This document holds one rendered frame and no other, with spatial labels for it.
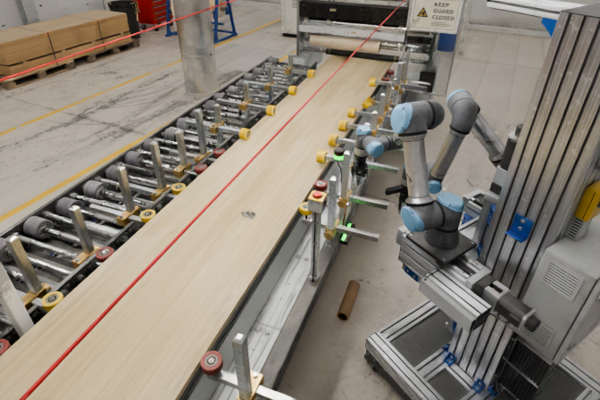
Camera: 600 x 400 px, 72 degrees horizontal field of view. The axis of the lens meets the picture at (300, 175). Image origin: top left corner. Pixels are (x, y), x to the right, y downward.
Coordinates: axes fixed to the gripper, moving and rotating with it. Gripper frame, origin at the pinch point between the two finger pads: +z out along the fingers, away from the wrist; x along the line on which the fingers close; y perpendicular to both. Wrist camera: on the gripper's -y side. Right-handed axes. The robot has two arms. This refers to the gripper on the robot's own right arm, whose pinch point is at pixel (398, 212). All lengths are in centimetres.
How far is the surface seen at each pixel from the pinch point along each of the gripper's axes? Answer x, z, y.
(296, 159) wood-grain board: 22, -7, -72
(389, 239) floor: 71, 83, -8
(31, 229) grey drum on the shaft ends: -90, 0, -182
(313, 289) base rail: -62, 13, -30
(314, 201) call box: -58, -38, -32
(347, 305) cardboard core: -14, 75, -21
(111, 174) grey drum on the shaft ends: -30, 0, -183
